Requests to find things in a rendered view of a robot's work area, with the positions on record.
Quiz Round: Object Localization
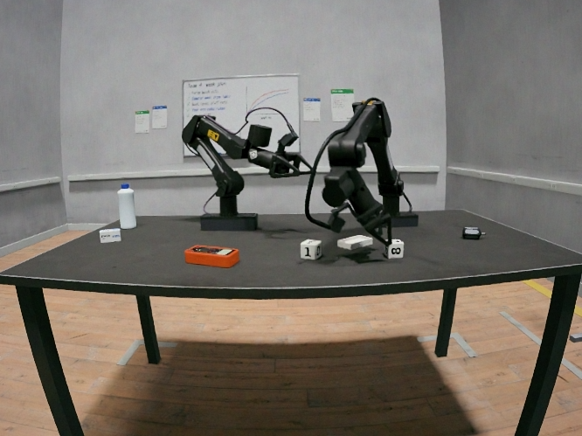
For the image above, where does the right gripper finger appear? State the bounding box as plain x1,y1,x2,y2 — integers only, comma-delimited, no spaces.
272,156,300,178
294,155,313,175

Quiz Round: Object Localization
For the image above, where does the orange digital multimeter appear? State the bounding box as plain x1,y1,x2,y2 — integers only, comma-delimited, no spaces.
184,246,239,268

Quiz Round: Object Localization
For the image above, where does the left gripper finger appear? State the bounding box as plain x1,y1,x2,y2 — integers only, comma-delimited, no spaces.
369,212,382,236
365,213,391,246

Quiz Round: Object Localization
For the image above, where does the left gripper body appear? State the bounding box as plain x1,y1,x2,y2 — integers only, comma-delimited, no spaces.
327,184,384,229

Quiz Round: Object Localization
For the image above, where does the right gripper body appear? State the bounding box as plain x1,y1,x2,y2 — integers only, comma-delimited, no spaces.
260,134,298,177

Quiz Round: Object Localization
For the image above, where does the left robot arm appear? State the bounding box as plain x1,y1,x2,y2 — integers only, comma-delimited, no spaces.
321,101,419,219

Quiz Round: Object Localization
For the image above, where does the small white cardboard box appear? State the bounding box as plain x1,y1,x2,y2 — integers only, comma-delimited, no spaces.
100,228,121,243

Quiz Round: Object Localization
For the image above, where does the white number cube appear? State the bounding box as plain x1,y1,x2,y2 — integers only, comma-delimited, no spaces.
385,239,404,259
301,240,322,260

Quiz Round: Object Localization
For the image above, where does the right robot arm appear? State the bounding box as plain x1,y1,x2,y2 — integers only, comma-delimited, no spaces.
182,114,273,219

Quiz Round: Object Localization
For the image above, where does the white bottle with blue cap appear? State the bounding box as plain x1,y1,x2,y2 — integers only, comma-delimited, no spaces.
117,183,136,230

